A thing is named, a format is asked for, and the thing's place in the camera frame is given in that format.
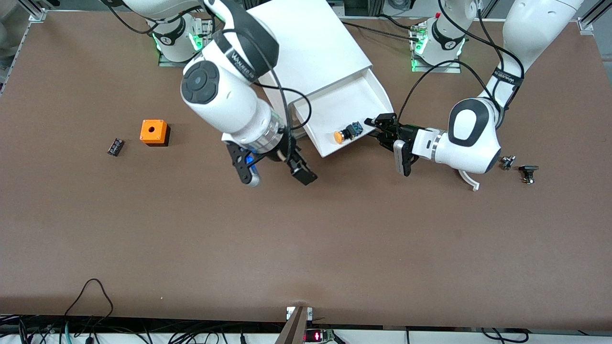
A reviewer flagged white curved plastic piece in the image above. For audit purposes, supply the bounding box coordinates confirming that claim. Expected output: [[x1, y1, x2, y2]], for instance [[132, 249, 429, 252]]
[[459, 169, 480, 192]]

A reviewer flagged orange button enclosure box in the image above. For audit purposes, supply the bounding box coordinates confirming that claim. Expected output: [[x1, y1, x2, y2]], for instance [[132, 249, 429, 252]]
[[140, 119, 171, 147]]

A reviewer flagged white plastic drawer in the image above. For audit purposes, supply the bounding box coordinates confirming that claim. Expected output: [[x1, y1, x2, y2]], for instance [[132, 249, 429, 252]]
[[293, 68, 394, 158]]

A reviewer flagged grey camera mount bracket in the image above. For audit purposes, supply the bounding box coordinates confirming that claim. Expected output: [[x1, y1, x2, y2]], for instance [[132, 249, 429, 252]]
[[275, 306, 314, 344]]

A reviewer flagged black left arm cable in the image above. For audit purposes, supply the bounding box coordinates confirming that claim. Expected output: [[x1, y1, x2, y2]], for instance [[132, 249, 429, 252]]
[[397, 0, 526, 126]]

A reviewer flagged thin black cable loop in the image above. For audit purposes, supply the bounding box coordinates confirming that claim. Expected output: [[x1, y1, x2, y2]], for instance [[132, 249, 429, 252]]
[[65, 279, 114, 330]]

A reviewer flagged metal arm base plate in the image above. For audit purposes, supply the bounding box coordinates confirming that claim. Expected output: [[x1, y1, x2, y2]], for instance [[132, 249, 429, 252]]
[[410, 24, 462, 74], [158, 19, 213, 67]]

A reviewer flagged white drawer cabinet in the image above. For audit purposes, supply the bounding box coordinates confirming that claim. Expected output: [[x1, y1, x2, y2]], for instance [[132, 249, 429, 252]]
[[246, 0, 373, 140]]

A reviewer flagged black cable bundle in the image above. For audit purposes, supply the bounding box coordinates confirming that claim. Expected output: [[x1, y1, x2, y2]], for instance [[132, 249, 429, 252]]
[[0, 313, 287, 344]]

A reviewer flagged orange mushroom push button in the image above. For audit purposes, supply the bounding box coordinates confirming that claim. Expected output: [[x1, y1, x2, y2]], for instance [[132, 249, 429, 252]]
[[333, 122, 364, 144]]

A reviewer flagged black cable on table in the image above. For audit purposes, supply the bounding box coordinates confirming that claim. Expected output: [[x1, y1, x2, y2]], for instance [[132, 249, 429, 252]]
[[340, 14, 422, 42]]

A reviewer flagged small device with red light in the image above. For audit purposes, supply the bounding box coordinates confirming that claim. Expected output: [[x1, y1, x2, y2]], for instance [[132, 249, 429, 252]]
[[305, 329, 335, 344]]

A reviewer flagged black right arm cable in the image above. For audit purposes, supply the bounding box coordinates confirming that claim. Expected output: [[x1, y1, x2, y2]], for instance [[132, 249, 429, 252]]
[[102, 0, 313, 159]]

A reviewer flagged aluminium frame rail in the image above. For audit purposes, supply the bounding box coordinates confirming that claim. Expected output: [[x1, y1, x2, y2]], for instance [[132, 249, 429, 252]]
[[19, 0, 48, 22], [576, 0, 612, 34]]

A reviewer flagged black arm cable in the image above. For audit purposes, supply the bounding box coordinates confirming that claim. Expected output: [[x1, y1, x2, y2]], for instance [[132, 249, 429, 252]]
[[102, 0, 313, 159], [397, 0, 526, 126]]

